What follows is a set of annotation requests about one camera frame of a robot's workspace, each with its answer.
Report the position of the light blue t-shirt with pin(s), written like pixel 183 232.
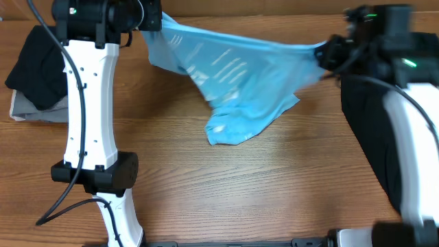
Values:
pixel 247 82

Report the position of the folded grey garment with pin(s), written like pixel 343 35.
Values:
pixel 25 109

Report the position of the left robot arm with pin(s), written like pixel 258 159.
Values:
pixel 90 32

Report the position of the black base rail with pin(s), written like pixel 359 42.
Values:
pixel 297 242

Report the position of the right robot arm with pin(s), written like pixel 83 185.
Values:
pixel 388 77

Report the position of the black garment pile right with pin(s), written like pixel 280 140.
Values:
pixel 362 105

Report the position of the folded black garment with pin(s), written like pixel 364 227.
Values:
pixel 38 73

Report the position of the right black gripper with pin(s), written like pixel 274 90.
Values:
pixel 332 49

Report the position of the folded beige garment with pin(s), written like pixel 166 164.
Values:
pixel 12 108

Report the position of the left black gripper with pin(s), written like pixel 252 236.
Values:
pixel 151 22

